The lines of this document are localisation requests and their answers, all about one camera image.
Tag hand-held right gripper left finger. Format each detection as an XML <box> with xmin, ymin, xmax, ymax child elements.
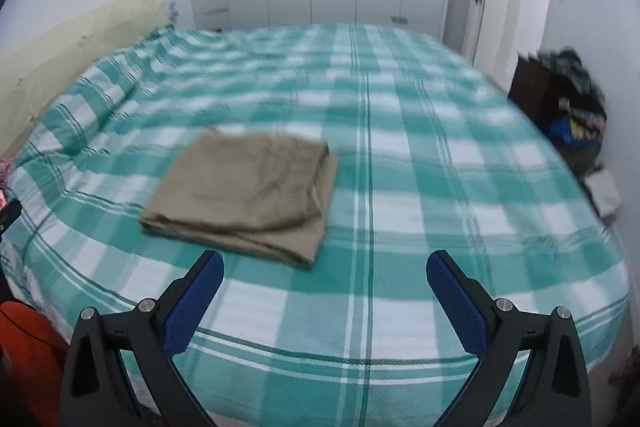
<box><xmin>59</xmin><ymin>249</ymin><xmax>226</xmax><ymax>427</ymax></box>

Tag teal plaid blanket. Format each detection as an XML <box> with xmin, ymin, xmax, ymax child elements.
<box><xmin>0</xmin><ymin>23</ymin><xmax>630</xmax><ymax>425</ymax></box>

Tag orange cloth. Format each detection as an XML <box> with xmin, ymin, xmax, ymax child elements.
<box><xmin>0</xmin><ymin>301</ymin><xmax>70</xmax><ymax>427</ymax></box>

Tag beige pants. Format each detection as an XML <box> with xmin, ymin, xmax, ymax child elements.
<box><xmin>139</xmin><ymin>128</ymin><xmax>340</xmax><ymax>269</ymax></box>

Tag white box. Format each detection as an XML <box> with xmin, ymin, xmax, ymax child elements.
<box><xmin>584</xmin><ymin>169</ymin><xmax>624</xmax><ymax>222</ymax></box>

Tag dark brown cabinet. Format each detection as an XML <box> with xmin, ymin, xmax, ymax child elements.
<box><xmin>507</xmin><ymin>53</ymin><xmax>553</xmax><ymax>130</ymax></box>

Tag pile of dark clothes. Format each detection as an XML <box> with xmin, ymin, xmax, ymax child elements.
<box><xmin>537</xmin><ymin>47</ymin><xmax>610</xmax><ymax>180</ymax></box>

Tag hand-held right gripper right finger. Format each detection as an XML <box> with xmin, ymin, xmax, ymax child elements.
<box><xmin>426</xmin><ymin>249</ymin><xmax>593</xmax><ymax>427</ymax></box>

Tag beige padded headboard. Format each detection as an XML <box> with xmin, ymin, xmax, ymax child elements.
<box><xmin>0</xmin><ymin>0</ymin><xmax>173</xmax><ymax>158</ymax></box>

